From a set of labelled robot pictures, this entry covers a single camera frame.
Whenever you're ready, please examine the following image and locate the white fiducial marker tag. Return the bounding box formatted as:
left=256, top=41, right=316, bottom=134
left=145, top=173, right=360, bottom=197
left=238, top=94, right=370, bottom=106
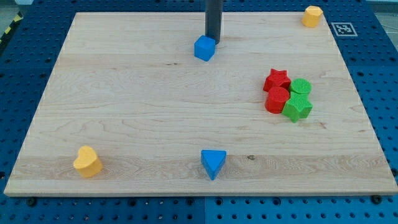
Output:
left=331, top=22, right=358, bottom=37

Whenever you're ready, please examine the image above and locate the green star block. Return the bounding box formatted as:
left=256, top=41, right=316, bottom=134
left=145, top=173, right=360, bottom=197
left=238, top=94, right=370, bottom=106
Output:
left=282, top=91, right=313, bottom=123

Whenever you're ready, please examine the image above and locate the red cylinder block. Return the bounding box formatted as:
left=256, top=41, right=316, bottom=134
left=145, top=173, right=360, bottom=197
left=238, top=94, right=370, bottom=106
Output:
left=265, top=86, right=290, bottom=114

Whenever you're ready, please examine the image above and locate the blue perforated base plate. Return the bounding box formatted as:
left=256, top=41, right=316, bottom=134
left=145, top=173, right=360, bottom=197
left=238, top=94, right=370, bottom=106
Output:
left=1, top=0, right=397, bottom=223

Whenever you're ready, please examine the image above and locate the blue cube block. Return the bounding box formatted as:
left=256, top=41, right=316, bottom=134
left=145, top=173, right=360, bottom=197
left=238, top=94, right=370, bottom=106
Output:
left=194, top=35, right=215, bottom=61

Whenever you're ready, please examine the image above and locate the green cylinder block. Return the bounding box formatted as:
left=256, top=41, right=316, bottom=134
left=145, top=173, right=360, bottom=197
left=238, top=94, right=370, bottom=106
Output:
left=289, top=78, right=312, bottom=95

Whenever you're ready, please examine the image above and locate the blue triangle block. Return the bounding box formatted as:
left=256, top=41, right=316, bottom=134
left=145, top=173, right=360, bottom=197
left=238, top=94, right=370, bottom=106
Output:
left=201, top=149, right=227, bottom=180

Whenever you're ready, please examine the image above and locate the yellow heart block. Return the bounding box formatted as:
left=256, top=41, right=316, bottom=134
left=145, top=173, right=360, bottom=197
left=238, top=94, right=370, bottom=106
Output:
left=73, top=146, right=103, bottom=178

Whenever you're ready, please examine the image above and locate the yellow hexagon block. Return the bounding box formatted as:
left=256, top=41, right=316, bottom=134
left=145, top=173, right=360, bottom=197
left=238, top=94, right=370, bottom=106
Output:
left=302, top=6, right=323, bottom=28

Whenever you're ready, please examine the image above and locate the red star block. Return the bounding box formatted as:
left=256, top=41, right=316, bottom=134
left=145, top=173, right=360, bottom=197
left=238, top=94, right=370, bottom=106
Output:
left=263, top=68, right=291, bottom=91

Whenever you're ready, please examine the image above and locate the light wooden board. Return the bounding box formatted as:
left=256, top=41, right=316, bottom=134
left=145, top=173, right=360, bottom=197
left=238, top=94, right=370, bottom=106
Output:
left=4, top=12, right=397, bottom=197

